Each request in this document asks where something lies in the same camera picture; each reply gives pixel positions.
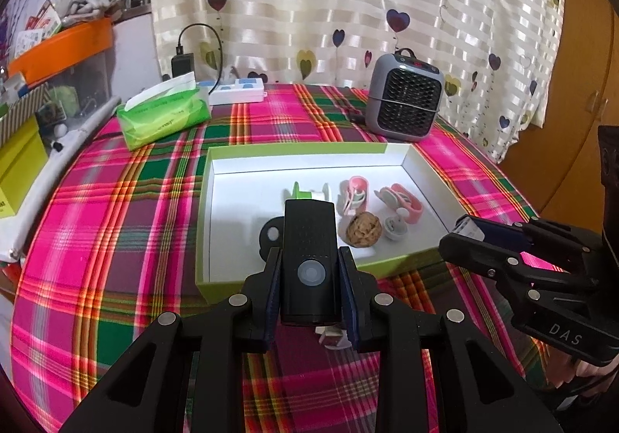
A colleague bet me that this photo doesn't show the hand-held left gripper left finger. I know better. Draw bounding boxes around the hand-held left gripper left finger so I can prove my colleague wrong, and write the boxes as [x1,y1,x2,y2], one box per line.
[58,246,284,433]

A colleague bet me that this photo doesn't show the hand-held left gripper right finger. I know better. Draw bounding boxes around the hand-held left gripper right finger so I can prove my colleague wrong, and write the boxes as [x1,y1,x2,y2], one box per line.
[339,246,564,433]

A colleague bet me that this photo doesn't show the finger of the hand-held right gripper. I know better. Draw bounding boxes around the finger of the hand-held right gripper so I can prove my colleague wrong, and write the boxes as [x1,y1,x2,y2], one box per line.
[438,231,600,315]
[455,214,605,272]

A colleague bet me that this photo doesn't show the black rectangular light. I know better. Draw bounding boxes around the black rectangular light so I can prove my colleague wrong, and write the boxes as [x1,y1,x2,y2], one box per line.
[279,199,335,325]

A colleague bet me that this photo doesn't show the brown walnut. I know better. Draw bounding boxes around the brown walnut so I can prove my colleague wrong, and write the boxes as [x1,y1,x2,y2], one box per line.
[347,213,385,248]

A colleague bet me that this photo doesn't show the green and white cardboard box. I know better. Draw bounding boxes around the green and white cardboard box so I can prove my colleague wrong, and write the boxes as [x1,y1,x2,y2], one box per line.
[195,144,462,306]

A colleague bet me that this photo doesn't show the white round cap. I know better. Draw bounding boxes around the white round cap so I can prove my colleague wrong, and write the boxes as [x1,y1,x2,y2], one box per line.
[384,215,409,243]

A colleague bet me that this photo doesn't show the pink clip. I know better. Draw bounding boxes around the pink clip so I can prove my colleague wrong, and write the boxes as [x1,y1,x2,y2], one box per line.
[377,183,424,224]
[337,176,371,216]

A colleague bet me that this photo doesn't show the green and white spool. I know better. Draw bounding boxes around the green and white spool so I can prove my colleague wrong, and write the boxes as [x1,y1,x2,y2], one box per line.
[283,181,334,204]

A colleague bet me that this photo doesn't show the person's right hand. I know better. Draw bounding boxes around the person's right hand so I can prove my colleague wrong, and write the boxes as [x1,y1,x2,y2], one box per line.
[573,356,615,380]

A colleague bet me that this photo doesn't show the white plastic piece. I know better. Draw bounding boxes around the white plastic piece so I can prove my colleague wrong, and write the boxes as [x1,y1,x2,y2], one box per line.
[316,325,352,351]

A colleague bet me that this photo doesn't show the grey space heater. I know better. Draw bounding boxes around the grey space heater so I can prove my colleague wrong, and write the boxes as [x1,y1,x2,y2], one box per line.
[365,48,446,144]

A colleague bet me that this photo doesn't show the pink plaid tablecloth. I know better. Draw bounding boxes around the pink plaid tablecloth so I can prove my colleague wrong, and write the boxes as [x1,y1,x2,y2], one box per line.
[12,84,581,433]

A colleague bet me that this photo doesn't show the wooden wardrobe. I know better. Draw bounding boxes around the wooden wardrobe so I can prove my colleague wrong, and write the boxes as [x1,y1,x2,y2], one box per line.
[500,0,619,221]

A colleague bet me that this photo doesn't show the white power strip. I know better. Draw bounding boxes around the white power strip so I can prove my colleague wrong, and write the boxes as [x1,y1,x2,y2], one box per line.
[196,77,268,106]

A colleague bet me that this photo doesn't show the green tissue pack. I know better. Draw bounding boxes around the green tissue pack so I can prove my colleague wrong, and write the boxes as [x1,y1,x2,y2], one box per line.
[116,72,214,152]

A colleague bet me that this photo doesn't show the black power adapter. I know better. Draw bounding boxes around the black power adapter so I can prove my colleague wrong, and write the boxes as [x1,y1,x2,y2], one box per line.
[171,53,196,79]

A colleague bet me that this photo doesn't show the yellow-green cardboard box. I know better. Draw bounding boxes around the yellow-green cardboard box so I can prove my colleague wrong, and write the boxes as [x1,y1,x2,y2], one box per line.
[0,116,52,221]

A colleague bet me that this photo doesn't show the striped cardboard box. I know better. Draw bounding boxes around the striped cardboard box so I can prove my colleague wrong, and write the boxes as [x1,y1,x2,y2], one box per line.
[0,85,52,146]

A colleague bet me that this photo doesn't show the clear bin with orange lid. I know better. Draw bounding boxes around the clear bin with orange lid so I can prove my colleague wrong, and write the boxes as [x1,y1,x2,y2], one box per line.
[7,17,121,124]

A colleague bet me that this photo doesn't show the colourful small packets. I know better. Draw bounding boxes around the colourful small packets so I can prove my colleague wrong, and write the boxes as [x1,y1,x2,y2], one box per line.
[12,0,65,57]

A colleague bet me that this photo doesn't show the black charging cable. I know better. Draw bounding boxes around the black charging cable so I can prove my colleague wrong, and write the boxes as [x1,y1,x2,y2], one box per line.
[176,23,224,86]

